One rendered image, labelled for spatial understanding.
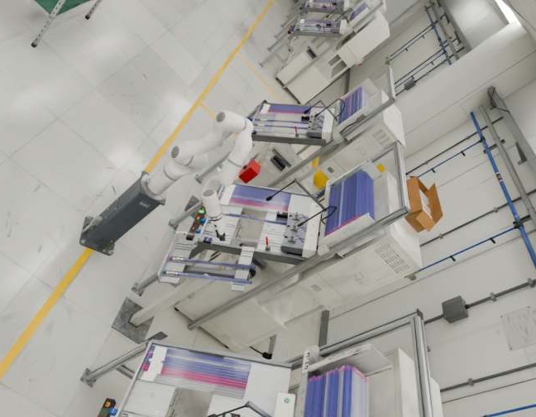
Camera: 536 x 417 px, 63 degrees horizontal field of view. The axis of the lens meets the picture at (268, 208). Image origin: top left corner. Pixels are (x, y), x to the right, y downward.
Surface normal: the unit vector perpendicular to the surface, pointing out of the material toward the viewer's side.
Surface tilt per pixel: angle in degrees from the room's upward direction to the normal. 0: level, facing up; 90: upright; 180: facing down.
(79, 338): 0
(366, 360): 90
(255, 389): 44
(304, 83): 90
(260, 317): 90
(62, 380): 0
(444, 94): 90
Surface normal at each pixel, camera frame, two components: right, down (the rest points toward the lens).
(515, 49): -0.18, 0.60
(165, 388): 0.03, -0.79
